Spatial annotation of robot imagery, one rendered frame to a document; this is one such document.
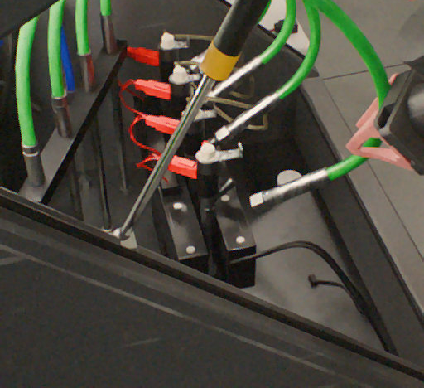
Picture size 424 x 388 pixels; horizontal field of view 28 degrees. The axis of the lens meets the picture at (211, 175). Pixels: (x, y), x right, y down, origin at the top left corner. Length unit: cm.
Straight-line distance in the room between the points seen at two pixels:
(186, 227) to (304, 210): 29
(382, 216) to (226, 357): 51
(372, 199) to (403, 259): 11
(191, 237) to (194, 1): 36
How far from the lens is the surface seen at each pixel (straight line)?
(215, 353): 69
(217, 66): 52
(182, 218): 110
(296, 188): 91
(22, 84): 89
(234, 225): 109
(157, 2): 124
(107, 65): 116
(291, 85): 107
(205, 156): 100
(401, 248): 113
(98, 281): 60
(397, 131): 79
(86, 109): 108
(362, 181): 121
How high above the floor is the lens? 176
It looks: 43 degrees down
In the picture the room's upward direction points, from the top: 1 degrees counter-clockwise
